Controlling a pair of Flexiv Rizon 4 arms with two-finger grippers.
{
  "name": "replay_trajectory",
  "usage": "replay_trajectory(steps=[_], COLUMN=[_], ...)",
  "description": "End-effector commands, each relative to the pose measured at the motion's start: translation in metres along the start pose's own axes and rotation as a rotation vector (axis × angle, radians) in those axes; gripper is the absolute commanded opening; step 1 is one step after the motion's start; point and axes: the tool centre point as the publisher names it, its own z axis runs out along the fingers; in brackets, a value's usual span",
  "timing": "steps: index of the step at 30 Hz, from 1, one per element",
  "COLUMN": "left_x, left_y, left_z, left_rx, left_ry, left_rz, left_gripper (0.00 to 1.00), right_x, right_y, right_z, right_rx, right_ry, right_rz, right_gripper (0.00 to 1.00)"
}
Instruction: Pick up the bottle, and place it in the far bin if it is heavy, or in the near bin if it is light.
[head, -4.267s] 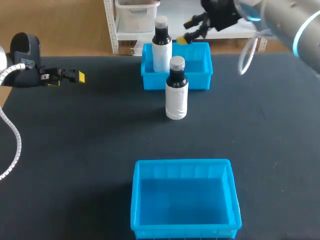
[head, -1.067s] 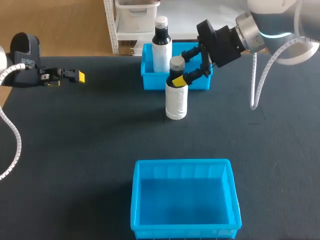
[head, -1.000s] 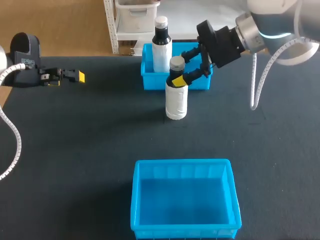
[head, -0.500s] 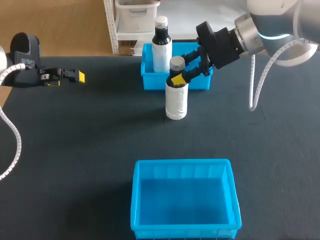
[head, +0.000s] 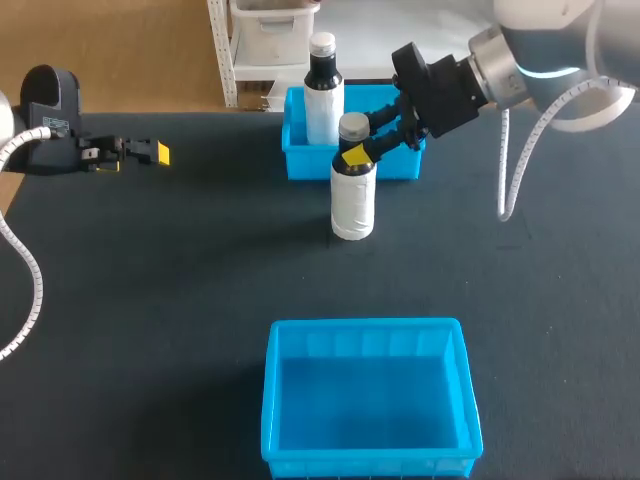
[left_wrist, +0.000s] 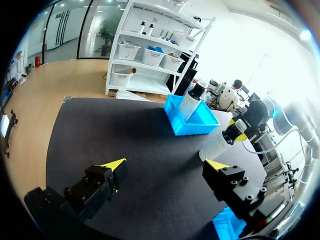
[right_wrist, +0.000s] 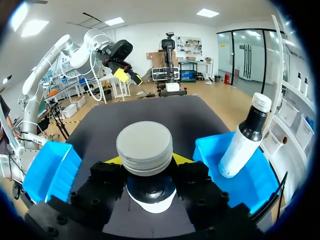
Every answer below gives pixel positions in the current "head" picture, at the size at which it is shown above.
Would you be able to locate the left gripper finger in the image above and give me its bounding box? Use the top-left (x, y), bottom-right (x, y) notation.
top-left (119, 137), bottom-right (174, 169)

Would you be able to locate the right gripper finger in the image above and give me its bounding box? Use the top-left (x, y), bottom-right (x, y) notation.
top-left (366, 101), bottom-right (405, 137)
top-left (341, 124), bottom-right (419, 169)

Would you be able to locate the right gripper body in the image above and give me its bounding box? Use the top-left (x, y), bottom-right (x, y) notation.
top-left (390, 42), bottom-right (495, 152)

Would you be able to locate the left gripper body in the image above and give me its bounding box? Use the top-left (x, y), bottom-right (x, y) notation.
top-left (9, 64), bottom-right (125, 177)

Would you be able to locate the white bottle with dark neck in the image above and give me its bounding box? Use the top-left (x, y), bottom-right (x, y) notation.
top-left (303, 32), bottom-right (346, 147)
top-left (329, 112), bottom-right (378, 243)

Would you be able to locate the blue plastic bin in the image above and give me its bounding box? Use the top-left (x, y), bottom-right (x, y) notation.
top-left (281, 84), bottom-right (428, 182)
top-left (260, 317), bottom-right (485, 480)

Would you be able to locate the white metal shelf rack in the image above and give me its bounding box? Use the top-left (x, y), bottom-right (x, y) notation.
top-left (206, 0), bottom-right (312, 113)

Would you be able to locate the white plastic crate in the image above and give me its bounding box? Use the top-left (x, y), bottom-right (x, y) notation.
top-left (228, 0), bottom-right (322, 67)

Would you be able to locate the white cable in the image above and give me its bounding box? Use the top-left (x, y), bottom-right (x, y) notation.
top-left (496, 75), bottom-right (640, 223)
top-left (0, 126), bottom-right (54, 364)

